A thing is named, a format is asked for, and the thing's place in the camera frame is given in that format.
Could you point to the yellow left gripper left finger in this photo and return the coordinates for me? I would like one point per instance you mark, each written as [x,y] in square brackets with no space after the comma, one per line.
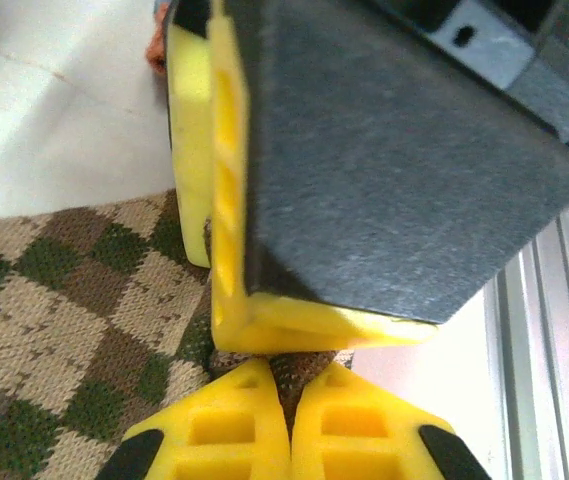
[214,430]

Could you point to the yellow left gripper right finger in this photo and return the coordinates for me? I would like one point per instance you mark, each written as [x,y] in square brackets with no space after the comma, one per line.
[364,430]

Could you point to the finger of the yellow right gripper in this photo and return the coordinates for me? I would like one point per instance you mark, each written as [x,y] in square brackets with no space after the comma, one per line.
[231,320]
[191,150]

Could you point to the beige brown argyle sock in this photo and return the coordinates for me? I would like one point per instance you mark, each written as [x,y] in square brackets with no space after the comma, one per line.
[64,300]

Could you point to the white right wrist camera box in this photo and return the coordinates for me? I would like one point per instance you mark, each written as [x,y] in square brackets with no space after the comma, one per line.
[489,47]

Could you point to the aluminium rail frame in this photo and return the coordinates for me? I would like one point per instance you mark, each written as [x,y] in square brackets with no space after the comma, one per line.
[554,375]

